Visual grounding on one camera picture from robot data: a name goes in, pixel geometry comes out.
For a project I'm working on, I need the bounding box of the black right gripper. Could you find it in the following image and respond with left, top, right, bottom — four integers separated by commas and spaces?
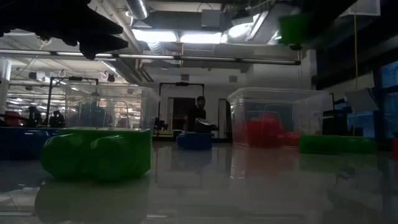
288, 0, 358, 51

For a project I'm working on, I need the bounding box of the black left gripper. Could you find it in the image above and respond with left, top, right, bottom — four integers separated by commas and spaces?
0, 0, 129, 61

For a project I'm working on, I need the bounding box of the green toy building block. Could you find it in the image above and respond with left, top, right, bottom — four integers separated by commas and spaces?
277, 12, 312, 47
39, 126, 152, 182

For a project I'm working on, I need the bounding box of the long green building block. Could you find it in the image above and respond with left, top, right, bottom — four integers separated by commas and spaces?
298, 134, 378, 156

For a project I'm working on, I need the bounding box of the blue toy building block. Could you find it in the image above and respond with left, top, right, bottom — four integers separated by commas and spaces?
175, 131, 215, 151
0, 126, 62, 162

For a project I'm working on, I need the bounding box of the clear plastic bin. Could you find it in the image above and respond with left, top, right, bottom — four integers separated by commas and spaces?
63, 83, 162, 133
226, 86, 332, 149

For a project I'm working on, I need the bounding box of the ceiling light panel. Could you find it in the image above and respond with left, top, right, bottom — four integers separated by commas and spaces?
132, 29, 178, 45
179, 30, 224, 45

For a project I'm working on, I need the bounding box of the white hanging panel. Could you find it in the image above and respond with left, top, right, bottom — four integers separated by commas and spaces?
338, 0, 382, 18

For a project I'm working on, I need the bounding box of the horizontal metal rig bar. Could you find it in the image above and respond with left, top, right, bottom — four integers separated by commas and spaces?
0, 48, 302, 66

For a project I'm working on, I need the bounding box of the red round object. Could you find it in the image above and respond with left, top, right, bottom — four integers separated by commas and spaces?
3, 110, 22, 126

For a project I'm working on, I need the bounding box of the person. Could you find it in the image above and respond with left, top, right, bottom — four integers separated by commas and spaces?
185, 95, 208, 134

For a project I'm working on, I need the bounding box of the white textured table mat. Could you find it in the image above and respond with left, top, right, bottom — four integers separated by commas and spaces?
0, 141, 398, 224

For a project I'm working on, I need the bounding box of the black camera rig frame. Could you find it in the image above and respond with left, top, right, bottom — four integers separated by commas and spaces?
45, 75, 100, 128

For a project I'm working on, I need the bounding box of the silver ceiling duct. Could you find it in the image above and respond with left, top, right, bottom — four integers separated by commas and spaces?
125, 0, 150, 20

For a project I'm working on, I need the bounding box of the yellow hanging cable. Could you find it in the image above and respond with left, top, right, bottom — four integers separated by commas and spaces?
352, 14, 359, 136

